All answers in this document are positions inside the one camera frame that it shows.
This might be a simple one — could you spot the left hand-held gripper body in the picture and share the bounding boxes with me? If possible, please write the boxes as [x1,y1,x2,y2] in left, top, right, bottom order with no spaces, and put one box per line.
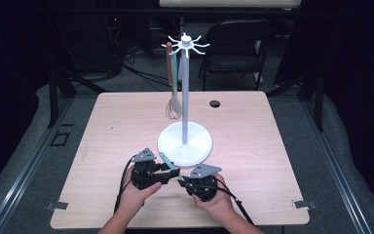
[130,147,164,191]

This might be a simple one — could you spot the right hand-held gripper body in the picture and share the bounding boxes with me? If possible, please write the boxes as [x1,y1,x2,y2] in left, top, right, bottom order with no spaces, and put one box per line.
[184,163,223,203]

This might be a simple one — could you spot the white utensil stand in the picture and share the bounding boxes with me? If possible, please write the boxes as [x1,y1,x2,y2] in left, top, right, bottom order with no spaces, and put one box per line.
[157,32,214,169]

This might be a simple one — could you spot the teal-handled white spatula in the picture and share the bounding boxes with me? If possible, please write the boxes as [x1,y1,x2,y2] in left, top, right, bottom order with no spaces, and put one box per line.
[169,51,184,113]

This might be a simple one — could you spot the wooden-handled metal whisk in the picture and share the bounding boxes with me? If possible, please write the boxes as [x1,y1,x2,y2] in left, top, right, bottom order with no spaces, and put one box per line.
[165,41,183,121]

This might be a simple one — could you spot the person's right hand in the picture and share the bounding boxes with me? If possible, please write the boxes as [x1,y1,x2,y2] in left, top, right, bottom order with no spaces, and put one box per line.
[192,173,237,215]

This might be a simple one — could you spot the person's left hand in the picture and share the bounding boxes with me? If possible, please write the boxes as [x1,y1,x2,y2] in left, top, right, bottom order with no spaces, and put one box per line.
[119,166,164,216]

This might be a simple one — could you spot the dark equipment with red light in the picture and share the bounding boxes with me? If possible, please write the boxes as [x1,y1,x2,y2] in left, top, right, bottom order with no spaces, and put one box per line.
[102,14,129,74]

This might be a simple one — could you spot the black folding chair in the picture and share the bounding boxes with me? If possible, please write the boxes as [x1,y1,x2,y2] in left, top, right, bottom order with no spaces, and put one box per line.
[198,19,277,93]

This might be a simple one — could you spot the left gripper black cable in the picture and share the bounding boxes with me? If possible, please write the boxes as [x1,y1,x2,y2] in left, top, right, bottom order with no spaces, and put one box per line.
[113,155,138,215]

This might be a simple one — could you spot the black floor cables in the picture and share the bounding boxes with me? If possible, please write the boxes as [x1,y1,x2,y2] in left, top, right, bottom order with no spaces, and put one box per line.
[122,45,183,93]

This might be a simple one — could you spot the grey metal table bracket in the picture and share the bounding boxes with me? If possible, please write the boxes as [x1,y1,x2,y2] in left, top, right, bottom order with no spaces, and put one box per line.
[291,199,318,210]
[45,201,69,212]

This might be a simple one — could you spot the black metal frame stand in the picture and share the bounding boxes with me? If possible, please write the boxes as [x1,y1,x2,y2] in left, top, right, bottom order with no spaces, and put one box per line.
[265,68,326,133]
[46,66,107,129]

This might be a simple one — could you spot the aluminium floor rail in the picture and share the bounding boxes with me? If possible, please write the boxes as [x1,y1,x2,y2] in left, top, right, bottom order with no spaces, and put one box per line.
[300,98,374,234]
[0,97,76,234]

